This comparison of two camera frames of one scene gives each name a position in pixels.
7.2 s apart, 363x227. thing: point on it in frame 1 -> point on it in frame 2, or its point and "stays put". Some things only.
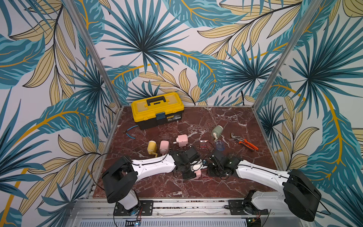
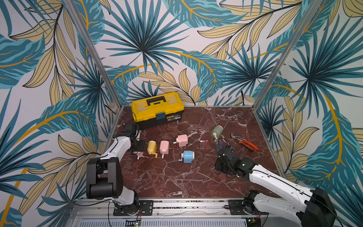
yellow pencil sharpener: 152,148 stays put
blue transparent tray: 220,146 stays put
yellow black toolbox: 157,109 stays put
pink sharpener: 182,140 stays put
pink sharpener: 198,173 -> 139,154
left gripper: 191,176 -> 141,147
